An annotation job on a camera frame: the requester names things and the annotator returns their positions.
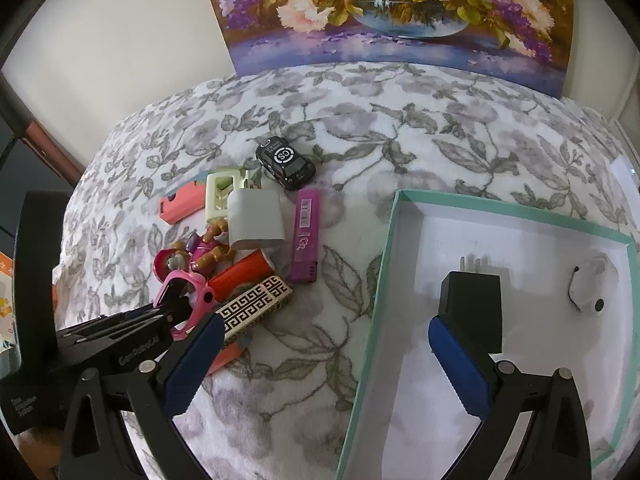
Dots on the white charger plug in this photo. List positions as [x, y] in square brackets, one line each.
[255, 220]

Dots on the colourful printed packet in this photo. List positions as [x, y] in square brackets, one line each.
[6, 305]

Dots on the pink watch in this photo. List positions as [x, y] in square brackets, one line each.
[195, 287]

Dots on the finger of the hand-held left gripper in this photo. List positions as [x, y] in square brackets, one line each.
[130, 351]
[125, 317]

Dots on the purple lighter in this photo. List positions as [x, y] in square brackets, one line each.
[305, 235]

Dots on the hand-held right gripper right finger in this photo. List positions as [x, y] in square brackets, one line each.
[457, 370]

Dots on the orange carrot-shaped cutter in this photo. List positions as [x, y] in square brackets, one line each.
[182, 202]

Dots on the black toy car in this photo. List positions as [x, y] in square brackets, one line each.
[285, 162]

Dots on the floral painting poster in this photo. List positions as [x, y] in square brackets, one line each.
[380, 15]

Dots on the red-orange lighter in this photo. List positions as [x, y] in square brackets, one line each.
[240, 272]

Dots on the small orange plastic item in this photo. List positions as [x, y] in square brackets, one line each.
[225, 355]

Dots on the black power adapter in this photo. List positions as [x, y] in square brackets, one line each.
[470, 300]

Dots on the white rectangular device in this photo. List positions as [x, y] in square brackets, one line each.
[626, 172]

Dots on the cream hair claw clip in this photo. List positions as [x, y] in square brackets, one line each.
[216, 197]

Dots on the black gold patterned lighter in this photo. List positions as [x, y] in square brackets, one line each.
[255, 302]

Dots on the pink toy figure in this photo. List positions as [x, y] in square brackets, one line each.
[205, 250]

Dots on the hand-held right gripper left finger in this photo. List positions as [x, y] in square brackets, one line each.
[195, 365]

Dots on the white plastic toy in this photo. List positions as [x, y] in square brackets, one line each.
[590, 285]

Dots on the white box with teal rim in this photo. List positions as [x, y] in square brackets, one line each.
[400, 435]

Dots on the grey floral blanket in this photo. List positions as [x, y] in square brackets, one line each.
[375, 150]

